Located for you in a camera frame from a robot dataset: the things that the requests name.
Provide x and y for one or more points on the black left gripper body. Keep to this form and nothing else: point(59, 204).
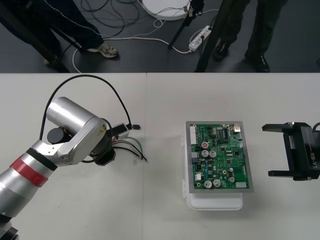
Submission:
point(105, 158)

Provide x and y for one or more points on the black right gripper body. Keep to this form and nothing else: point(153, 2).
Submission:
point(303, 152)

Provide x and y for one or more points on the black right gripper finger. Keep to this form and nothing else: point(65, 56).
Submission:
point(280, 173)
point(273, 128)

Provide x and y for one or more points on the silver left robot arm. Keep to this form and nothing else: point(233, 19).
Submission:
point(70, 112)

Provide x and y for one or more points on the person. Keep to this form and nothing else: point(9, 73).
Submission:
point(80, 27)
point(260, 30)

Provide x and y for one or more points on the black tripod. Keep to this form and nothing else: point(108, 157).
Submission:
point(32, 41)
point(210, 47)

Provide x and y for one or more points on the white power strip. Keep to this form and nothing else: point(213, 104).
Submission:
point(198, 40)

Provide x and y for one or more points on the white round base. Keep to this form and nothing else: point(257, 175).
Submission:
point(165, 10)

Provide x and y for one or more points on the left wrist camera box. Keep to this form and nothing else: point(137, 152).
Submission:
point(122, 130)

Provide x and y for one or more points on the green circuit board grey frame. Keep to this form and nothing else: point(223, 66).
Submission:
point(222, 160)

